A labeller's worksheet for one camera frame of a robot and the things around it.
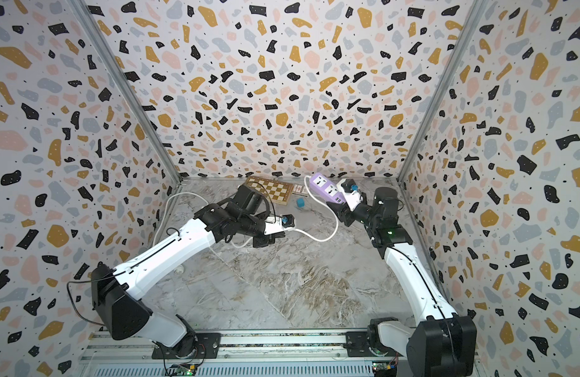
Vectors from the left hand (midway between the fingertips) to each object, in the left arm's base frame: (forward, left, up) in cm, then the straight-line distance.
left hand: (284, 229), depth 75 cm
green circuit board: (-34, +30, -23) cm, 51 cm away
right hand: (+8, -17, +7) cm, 20 cm away
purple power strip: (+9, -13, +10) cm, 19 cm away
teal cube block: (+30, -5, -23) cm, 38 cm away
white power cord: (+35, +47, -22) cm, 62 cm away
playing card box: (+38, -5, -22) cm, 44 cm away
